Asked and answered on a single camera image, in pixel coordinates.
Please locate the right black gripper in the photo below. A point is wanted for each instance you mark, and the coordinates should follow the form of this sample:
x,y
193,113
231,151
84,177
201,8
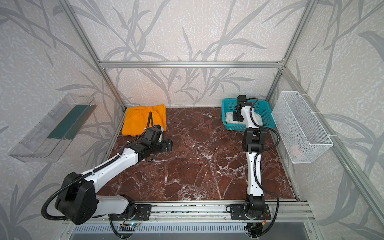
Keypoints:
x,y
237,115

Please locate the teal plastic basket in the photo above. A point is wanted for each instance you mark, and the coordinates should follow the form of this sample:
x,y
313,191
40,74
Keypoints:
x,y
262,108

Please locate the aluminium mounting rail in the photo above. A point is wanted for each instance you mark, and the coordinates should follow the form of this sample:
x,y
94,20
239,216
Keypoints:
x,y
211,212

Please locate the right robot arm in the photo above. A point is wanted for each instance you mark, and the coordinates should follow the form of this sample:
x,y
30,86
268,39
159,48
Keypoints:
x,y
252,144

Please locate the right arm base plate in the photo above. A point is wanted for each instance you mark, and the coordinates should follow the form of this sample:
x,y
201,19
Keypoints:
x,y
242,212

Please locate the small circuit board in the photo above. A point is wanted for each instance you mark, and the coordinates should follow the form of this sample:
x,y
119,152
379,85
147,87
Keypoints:
x,y
131,225

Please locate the pink object in wire basket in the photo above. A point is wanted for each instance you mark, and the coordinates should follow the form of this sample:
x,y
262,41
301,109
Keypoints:
x,y
297,152

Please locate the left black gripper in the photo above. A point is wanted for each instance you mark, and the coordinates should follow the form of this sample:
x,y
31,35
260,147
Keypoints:
x,y
165,145

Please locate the clear acrylic wall shelf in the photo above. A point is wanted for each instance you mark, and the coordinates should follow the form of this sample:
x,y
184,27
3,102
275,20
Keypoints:
x,y
50,138

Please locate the orange drawstring shorts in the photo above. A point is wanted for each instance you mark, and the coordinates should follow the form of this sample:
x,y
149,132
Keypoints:
x,y
136,119

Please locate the white garment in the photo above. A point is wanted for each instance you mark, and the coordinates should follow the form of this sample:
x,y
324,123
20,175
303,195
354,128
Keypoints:
x,y
229,119

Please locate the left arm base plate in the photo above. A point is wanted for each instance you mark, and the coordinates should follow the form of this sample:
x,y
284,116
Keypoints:
x,y
138,212

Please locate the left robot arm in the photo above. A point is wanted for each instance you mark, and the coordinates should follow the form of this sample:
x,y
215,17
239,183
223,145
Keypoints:
x,y
79,201

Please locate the white wire mesh basket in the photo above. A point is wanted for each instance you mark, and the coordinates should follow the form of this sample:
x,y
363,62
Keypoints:
x,y
298,124

